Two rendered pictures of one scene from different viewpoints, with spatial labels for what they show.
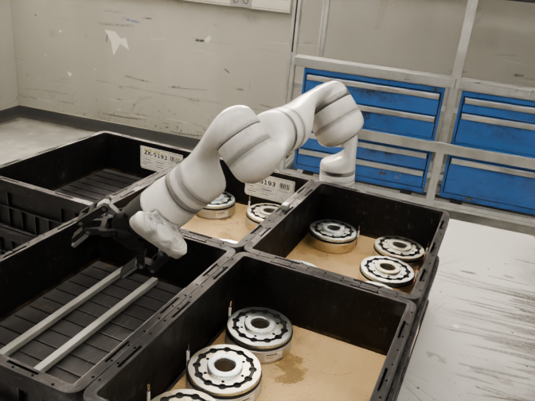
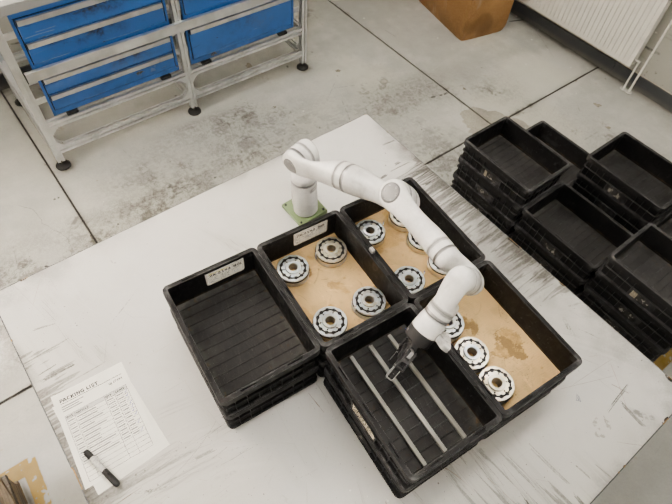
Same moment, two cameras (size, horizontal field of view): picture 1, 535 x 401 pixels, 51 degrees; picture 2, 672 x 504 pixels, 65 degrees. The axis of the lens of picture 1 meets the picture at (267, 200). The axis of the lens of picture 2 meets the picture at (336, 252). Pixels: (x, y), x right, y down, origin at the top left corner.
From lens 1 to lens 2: 1.36 m
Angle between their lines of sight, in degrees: 53
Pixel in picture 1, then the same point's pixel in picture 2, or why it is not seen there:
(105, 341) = (414, 391)
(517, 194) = (244, 31)
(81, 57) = not seen: outside the picture
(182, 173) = (449, 314)
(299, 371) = (472, 322)
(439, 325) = not seen: hidden behind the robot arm
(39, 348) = (407, 423)
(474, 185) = (214, 41)
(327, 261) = (388, 252)
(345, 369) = (478, 304)
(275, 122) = (456, 255)
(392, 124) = (128, 26)
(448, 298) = not seen: hidden behind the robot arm
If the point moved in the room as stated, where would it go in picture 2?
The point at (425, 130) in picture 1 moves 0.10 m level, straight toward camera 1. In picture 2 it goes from (158, 17) to (167, 26)
